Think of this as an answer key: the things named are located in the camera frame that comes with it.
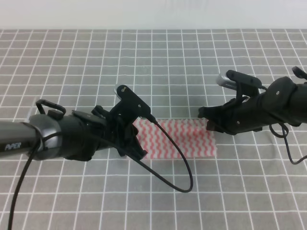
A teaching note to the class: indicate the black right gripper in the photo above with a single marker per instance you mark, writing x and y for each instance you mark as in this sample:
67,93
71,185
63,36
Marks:
234,118

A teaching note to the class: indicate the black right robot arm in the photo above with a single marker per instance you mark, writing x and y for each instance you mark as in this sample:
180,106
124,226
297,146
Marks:
283,102

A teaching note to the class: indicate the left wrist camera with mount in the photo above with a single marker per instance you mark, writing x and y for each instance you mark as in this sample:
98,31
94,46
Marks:
130,106

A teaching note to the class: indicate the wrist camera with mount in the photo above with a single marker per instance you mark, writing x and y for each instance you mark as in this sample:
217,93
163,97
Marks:
246,86
130,106

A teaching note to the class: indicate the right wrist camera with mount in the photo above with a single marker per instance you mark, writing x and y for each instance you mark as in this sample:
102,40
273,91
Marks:
246,86

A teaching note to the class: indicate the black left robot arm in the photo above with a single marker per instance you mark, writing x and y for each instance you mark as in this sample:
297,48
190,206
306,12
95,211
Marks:
54,134

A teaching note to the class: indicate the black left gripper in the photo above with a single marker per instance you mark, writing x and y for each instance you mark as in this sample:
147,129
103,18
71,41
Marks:
120,132

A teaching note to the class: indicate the pink white wavy towel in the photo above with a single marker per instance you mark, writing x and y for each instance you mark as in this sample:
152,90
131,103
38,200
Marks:
191,136

